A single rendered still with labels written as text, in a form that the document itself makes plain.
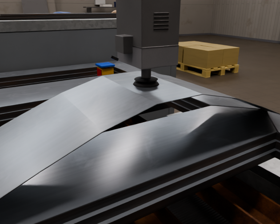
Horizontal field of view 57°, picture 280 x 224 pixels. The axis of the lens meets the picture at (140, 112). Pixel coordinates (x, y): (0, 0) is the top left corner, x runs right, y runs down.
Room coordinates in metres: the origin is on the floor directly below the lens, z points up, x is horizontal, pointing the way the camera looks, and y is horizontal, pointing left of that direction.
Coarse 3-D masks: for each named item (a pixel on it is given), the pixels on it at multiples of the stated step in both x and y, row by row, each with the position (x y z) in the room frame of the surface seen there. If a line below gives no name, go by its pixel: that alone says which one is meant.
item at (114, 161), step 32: (128, 128) 0.48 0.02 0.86; (160, 128) 0.48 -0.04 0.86; (192, 128) 0.48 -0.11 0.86; (224, 128) 0.48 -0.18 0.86; (256, 128) 0.48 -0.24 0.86; (64, 160) 0.36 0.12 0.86; (96, 160) 0.36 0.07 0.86; (128, 160) 0.36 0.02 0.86; (160, 160) 0.36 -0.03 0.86; (192, 160) 0.36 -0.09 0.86; (224, 160) 0.39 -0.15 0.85; (256, 160) 0.42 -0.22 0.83; (32, 192) 0.28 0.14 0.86; (64, 192) 0.28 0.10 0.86; (96, 192) 0.28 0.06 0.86; (128, 192) 0.29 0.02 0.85; (160, 192) 0.31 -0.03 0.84; (192, 192) 0.34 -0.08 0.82
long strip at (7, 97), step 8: (64, 80) 0.87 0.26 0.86; (72, 80) 0.87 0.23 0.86; (80, 80) 0.87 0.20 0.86; (88, 80) 0.87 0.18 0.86; (8, 88) 0.77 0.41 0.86; (16, 88) 0.77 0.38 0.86; (24, 88) 0.77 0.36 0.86; (32, 88) 0.77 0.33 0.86; (40, 88) 0.77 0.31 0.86; (48, 88) 0.77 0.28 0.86; (56, 88) 0.77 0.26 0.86; (64, 88) 0.77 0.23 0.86; (0, 96) 0.69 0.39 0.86; (8, 96) 0.69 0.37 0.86; (16, 96) 0.69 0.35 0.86; (24, 96) 0.69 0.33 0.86; (32, 96) 0.69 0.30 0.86; (40, 96) 0.69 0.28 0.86; (48, 96) 0.69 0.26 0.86; (0, 104) 0.63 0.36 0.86; (8, 104) 0.63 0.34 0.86; (16, 104) 0.63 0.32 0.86
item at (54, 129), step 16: (64, 96) 0.41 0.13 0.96; (32, 112) 0.39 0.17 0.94; (48, 112) 0.37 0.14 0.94; (64, 112) 0.35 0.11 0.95; (80, 112) 0.34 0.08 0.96; (32, 128) 0.34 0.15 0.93; (48, 128) 0.32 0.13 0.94; (64, 128) 0.31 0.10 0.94; (80, 128) 0.30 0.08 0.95; (96, 128) 0.29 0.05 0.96; (32, 144) 0.29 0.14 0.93; (48, 144) 0.28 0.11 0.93; (64, 144) 0.27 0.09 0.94; (80, 144) 0.26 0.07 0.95; (48, 160) 0.25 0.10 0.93
